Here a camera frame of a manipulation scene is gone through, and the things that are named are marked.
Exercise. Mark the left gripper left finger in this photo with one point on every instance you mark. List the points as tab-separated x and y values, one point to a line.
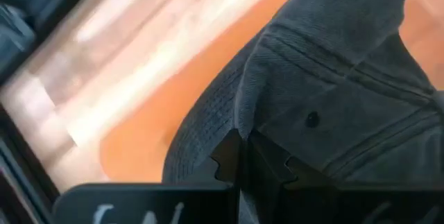
156	203

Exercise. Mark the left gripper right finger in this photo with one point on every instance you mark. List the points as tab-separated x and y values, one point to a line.
312	203

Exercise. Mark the black table edge rail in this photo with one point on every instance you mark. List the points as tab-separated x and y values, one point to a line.
21	168

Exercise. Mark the blue grey bucket hat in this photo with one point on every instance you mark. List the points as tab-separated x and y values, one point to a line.
329	78

